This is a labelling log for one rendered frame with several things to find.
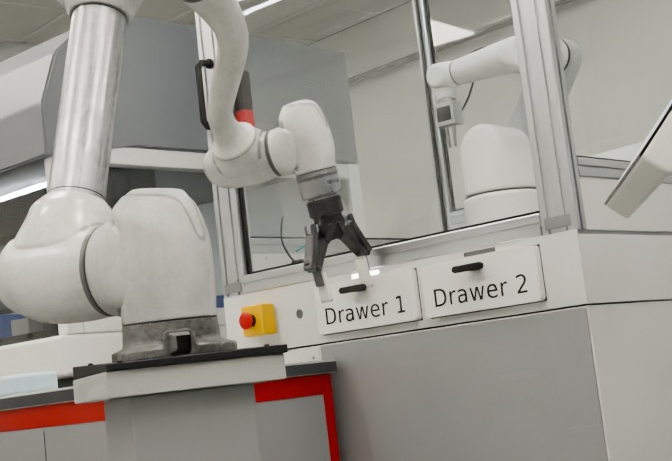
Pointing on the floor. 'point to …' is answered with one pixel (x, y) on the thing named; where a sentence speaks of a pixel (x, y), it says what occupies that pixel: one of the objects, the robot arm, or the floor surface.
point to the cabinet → (509, 387)
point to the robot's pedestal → (182, 409)
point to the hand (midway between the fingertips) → (346, 289)
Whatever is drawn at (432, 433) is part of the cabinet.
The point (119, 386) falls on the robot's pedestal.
